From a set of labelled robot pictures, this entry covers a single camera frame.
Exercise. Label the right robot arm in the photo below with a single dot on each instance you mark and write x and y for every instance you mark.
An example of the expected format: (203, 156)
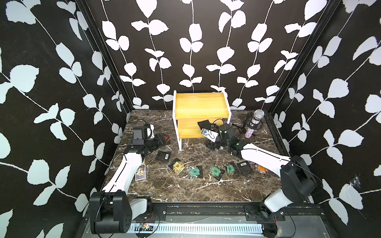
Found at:
(297, 181)

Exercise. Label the small green circuit board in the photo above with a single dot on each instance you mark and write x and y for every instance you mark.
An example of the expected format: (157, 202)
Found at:
(146, 227)

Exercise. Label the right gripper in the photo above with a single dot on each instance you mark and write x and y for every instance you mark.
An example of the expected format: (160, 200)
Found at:
(212, 145)

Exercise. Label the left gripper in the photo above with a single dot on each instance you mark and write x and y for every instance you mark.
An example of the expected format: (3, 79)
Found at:
(159, 140)

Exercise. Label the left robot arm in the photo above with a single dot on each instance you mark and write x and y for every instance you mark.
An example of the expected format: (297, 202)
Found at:
(111, 212)

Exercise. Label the white slotted cable duct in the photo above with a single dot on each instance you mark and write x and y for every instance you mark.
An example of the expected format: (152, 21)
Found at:
(200, 229)

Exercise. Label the small green tea bag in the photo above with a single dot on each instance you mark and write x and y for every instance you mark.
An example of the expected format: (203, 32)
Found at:
(231, 169)

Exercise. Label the red tea bag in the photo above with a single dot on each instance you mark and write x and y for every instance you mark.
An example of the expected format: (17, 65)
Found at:
(165, 139)

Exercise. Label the black barcode tea bag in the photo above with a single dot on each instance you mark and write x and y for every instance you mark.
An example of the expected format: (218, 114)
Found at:
(244, 168)

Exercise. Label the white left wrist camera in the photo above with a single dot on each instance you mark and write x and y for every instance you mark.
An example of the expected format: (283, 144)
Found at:
(150, 131)

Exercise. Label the yellow label tea bag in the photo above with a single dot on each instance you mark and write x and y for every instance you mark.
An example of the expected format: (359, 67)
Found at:
(176, 166)

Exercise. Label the green label tea bag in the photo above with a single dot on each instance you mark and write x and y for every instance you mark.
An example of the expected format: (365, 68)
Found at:
(216, 172)

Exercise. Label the colourful card on floor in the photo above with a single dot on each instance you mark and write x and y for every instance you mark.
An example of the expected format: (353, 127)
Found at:
(141, 173)

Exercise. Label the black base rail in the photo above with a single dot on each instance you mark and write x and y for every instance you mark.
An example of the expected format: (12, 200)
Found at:
(162, 211)

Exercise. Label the orange label tea bag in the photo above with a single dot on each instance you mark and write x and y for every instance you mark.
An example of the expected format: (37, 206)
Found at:
(261, 169)

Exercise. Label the wooden two-tier metal shelf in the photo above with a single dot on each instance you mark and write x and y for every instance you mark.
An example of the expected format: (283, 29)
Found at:
(191, 108)

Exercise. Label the purple glitter microphone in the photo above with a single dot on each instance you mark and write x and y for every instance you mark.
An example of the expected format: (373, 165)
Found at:
(254, 122)

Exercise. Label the teal floral tea bag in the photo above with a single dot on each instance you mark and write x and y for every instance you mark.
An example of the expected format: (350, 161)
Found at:
(195, 172)

